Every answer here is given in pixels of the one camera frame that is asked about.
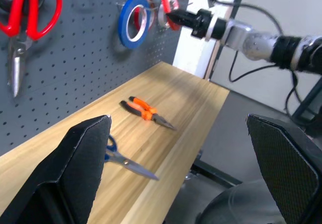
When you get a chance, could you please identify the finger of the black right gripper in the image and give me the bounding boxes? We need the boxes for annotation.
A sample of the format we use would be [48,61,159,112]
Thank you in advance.
[166,11,195,21]
[169,18,194,30]

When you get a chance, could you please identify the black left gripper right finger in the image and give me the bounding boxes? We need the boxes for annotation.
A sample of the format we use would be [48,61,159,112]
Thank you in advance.
[245,113,322,224]

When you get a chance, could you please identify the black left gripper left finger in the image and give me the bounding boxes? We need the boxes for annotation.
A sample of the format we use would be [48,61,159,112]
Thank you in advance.
[0,114,113,224]

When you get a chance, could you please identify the blue handled scissors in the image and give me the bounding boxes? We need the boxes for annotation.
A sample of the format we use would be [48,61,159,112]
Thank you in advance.
[104,133,160,181]

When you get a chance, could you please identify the orange black pliers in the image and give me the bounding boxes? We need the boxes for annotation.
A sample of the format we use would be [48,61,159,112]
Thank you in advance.
[119,96,178,131]

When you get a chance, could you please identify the small red white tape roll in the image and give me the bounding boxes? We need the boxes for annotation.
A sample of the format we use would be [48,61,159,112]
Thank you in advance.
[134,0,155,32]

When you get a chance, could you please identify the blue tape roll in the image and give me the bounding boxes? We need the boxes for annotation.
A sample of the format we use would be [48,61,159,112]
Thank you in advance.
[117,0,152,50]

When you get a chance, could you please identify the dark grey perforated pegboard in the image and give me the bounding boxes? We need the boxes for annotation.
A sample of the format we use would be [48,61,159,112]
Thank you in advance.
[0,0,194,157]

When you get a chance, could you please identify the white side panel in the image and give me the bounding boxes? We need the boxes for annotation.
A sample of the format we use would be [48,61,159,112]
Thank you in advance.
[172,0,242,80]

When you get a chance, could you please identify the black metal stand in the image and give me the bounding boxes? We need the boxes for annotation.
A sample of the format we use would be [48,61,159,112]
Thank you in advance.
[291,77,322,124]

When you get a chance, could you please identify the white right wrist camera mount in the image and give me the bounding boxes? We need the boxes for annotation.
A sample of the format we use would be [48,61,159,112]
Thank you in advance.
[204,15,219,42]

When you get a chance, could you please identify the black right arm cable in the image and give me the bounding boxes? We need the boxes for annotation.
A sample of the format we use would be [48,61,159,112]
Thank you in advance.
[212,0,304,118]

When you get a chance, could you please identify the black table frame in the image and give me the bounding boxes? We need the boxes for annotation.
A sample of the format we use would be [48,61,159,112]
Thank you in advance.
[185,151,243,187]

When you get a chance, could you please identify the red handled metal snips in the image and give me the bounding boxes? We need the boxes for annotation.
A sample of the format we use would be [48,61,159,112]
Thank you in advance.
[0,0,63,99]

